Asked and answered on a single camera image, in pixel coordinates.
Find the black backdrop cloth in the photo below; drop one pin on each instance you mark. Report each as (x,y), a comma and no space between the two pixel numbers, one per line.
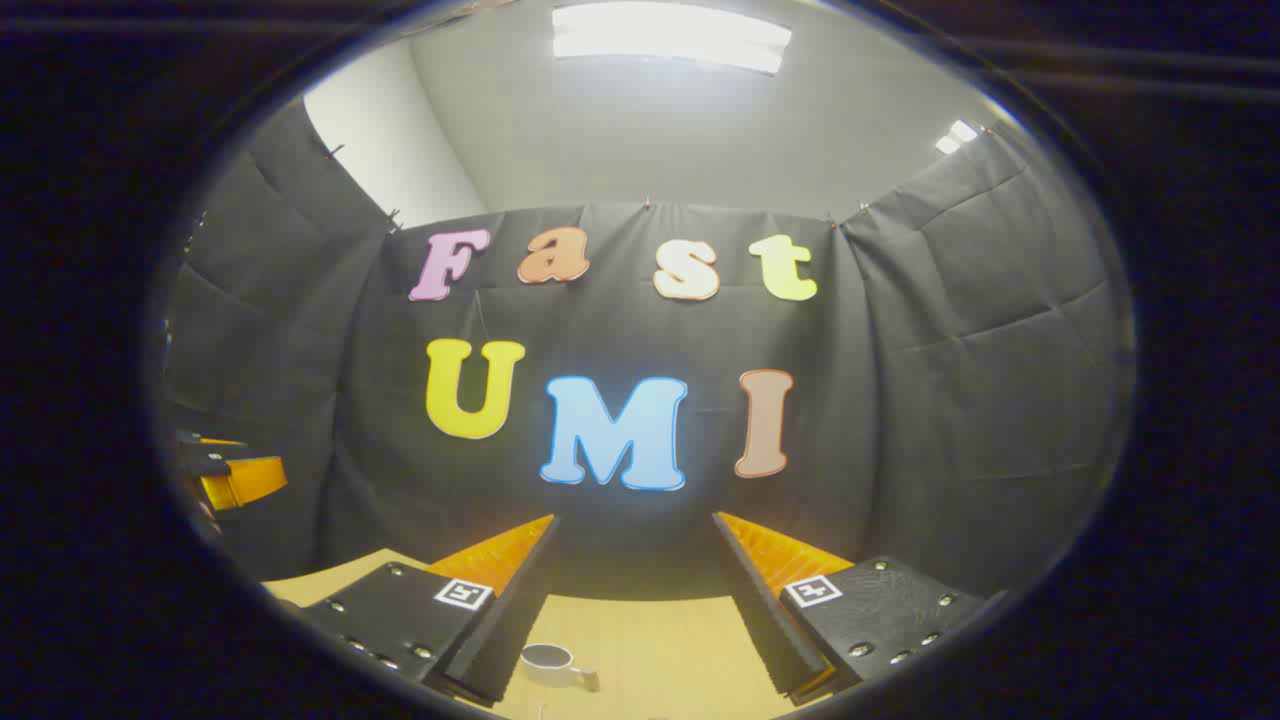
(900,400)

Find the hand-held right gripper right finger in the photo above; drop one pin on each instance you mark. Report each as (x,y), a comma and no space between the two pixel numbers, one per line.
(770,630)

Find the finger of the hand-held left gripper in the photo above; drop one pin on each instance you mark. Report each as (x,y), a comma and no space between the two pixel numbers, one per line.
(205,438)
(245,482)

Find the light wooden desktop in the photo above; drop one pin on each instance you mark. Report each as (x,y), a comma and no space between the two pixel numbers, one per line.
(660,650)

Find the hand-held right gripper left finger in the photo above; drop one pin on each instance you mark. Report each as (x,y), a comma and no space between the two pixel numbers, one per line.
(500,640)

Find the rectangular ceiling light panel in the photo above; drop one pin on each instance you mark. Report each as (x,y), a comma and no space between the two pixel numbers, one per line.
(957,137)
(670,38)

